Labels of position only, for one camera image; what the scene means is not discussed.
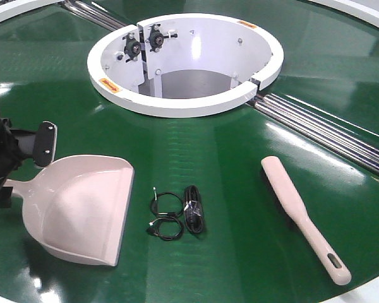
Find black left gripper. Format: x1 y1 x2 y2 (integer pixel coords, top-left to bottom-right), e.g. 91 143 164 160
0 118 36 191

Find beige plastic dustpan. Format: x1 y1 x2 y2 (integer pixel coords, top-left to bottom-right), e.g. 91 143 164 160
5 155 135 266

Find thin black cable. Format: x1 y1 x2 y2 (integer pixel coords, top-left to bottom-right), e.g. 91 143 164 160
150 186 184 218

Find small black cable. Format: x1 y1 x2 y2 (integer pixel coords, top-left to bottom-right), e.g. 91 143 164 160
146 217 184 241

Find beige hand brush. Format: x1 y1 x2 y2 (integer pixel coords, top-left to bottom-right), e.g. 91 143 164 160
261 156 352 285

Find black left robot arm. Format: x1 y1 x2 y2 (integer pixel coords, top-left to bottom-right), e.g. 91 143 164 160
0 118 35 191

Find steel conveyor rollers far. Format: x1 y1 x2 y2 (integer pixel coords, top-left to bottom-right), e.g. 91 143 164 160
59 1 128 31

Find steel conveyor rollers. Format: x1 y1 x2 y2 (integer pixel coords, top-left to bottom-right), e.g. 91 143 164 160
59 1 128 31
247 94 379 176

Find steel conveyor rollers right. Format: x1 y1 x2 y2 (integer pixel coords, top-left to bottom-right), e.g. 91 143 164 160
247 94 379 176

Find white outer conveyor rim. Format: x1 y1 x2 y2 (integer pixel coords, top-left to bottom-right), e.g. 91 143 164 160
0 1 379 28

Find black left wrist camera plate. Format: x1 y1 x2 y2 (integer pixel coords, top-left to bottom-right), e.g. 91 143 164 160
32 121 57 167

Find black left bearing mount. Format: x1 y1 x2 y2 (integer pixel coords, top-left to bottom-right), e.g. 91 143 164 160
116 32 141 62

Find black bearing mount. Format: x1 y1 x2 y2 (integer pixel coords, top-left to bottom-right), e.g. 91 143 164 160
116 32 141 62
145 24 178 52

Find black right bearing mount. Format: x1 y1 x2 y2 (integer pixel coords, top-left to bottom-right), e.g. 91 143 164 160
145 24 178 52

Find white inner conveyor ring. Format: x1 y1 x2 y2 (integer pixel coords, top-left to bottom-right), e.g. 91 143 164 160
87 13 285 119

